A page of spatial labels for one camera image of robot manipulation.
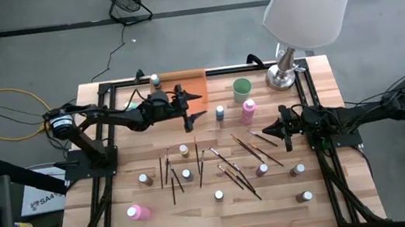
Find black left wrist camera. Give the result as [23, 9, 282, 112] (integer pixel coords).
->
[151, 89, 169, 106]

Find yellow extension cable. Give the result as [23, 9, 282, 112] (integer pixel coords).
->
[0, 58, 58, 144]

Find black table clamp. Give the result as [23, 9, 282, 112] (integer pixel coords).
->
[132, 68, 147, 85]
[244, 51, 267, 72]

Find orange plastic bin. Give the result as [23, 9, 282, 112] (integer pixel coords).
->
[148, 67, 211, 120]

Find large pink paint bottle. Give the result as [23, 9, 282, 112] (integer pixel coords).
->
[125, 202, 154, 224]
[239, 98, 260, 125]

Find white printed cardboard box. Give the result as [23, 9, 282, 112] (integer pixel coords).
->
[15, 162, 71, 218]

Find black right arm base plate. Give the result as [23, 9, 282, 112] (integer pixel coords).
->
[303, 114, 364, 153]

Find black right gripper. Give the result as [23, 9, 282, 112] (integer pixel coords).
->
[259, 102, 312, 156]

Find green plastic cup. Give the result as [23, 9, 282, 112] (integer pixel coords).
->
[231, 76, 256, 105]

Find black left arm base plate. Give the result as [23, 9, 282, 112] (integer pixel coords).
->
[61, 145, 122, 183]

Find small mauve paint bottle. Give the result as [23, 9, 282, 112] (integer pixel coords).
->
[254, 162, 271, 179]

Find black diagonal beam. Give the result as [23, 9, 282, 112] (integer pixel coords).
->
[0, 149, 70, 204]

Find small blue paint bottle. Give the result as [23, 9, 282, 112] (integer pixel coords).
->
[213, 104, 227, 123]

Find black floor cable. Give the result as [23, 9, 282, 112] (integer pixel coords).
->
[0, 94, 47, 124]
[0, 103, 48, 131]

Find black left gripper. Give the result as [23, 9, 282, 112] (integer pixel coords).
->
[152, 81, 210, 137]

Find table lamp white shade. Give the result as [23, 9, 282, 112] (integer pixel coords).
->
[254, 0, 371, 94]

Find black fan power cable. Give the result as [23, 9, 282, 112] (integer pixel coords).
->
[83, 21, 134, 84]

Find paint brush pale bristles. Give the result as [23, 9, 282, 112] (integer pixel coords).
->
[208, 143, 237, 173]

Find small yellow paint bottle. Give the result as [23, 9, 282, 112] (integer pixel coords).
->
[178, 143, 191, 159]

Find small teal paint bottle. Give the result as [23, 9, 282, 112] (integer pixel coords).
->
[149, 73, 162, 91]

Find thin dark paint brush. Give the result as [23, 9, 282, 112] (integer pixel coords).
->
[169, 165, 186, 196]
[194, 148, 211, 189]
[160, 147, 175, 186]
[216, 161, 245, 194]
[226, 163, 264, 205]
[156, 153, 166, 190]
[248, 138, 285, 172]
[232, 133, 264, 168]
[192, 135, 202, 175]
[168, 163, 178, 207]
[247, 126, 280, 151]
[231, 159, 257, 196]
[229, 129, 265, 166]

